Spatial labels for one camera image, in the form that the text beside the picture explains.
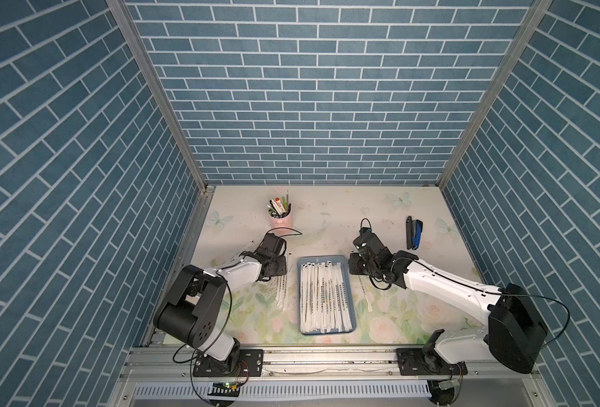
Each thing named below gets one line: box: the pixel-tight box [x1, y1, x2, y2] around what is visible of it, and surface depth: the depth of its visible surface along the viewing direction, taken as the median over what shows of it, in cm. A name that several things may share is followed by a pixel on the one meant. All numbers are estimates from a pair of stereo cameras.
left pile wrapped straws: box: [276, 274, 289, 312], surface depth 90 cm
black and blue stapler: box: [405, 215, 423, 251], surface depth 104 cm
